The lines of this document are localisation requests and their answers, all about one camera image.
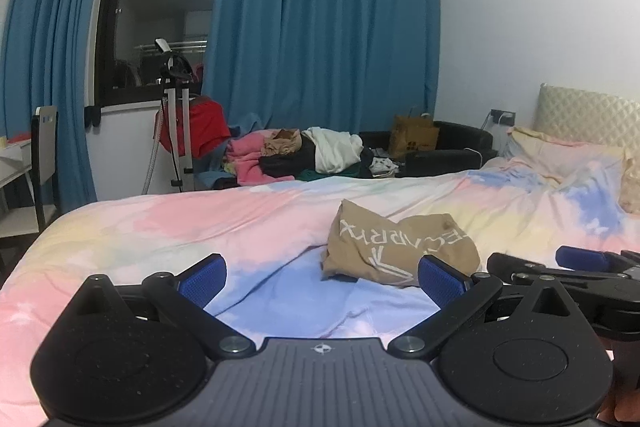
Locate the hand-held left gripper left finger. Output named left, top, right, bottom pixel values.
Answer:
left=62, top=253, right=257, bottom=360

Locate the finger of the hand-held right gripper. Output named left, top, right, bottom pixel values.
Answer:
left=556, top=245, right=640, bottom=275
left=487, top=252, right=640, bottom=293

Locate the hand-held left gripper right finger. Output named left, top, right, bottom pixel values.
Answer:
left=387, top=255, right=583, bottom=360

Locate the tan printed t-shirt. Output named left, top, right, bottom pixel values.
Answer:
left=320, top=198, right=482, bottom=289

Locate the pastel tie-dye bed blanket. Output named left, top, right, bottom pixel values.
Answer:
left=0, top=154, right=640, bottom=424

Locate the peach pillow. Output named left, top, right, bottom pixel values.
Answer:
left=502, top=126, right=629, bottom=188

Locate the pink cloth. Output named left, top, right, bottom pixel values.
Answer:
left=227, top=130, right=301, bottom=186

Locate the white patterned cloth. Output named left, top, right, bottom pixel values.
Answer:
left=369, top=155, right=401, bottom=179

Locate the black sofa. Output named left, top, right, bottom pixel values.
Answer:
left=357, top=120, right=500, bottom=179

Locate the cream quilted headboard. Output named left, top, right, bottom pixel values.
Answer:
left=534, top=83, right=640, bottom=212

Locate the black cloth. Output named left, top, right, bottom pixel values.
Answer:
left=259, top=139, right=321, bottom=178

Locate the brown paper bag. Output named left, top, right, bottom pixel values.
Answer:
left=388, top=107, right=441, bottom=160

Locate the red cloth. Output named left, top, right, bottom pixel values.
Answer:
left=159, top=95, right=232, bottom=159

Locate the beige cloth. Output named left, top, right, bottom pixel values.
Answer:
left=263, top=128, right=304, bottom=158

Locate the dark green cloth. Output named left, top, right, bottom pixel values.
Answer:
left=297, top=164, right=364, bottom=182

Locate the blue cloth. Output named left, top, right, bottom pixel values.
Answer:
left=192, top=111, right=267, bottom=190

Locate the grey black chair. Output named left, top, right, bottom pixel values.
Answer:
left=0, top=105, right=61, bottom=275

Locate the white dressing table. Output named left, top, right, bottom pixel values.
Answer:
left=0, top=134, right=34, bottom=208

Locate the wide blue curtain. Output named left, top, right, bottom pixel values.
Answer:
left=203, top=0, right=442, bottom=146

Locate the narrow blue curtain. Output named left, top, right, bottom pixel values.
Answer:
left=0, top=0, right=121, bottom=214

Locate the white charging cable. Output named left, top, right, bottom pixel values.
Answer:
left=462, top=147, right=489, bottom=168

